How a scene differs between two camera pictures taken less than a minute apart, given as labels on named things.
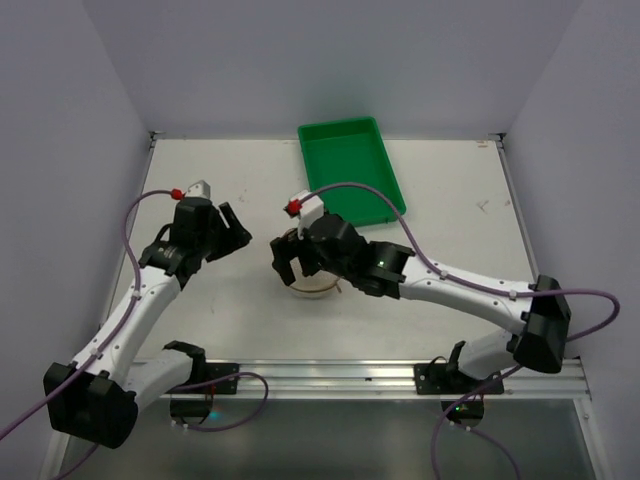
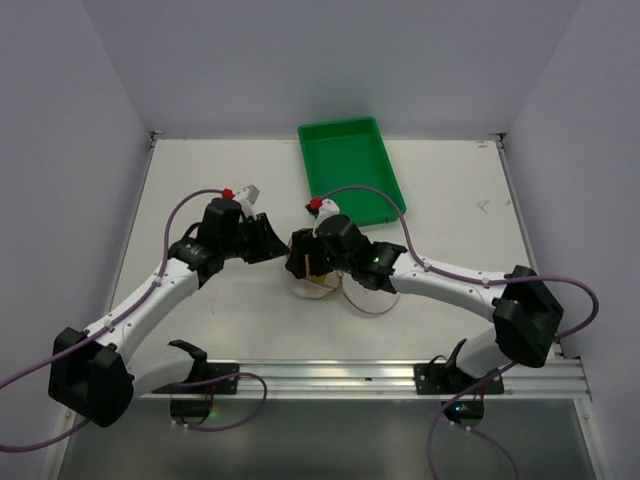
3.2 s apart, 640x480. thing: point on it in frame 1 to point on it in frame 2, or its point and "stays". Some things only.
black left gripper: (220, 232) to (256, 238)
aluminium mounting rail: (350, 380) stays
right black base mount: (452, 379) stays
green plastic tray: (350, 152) stays
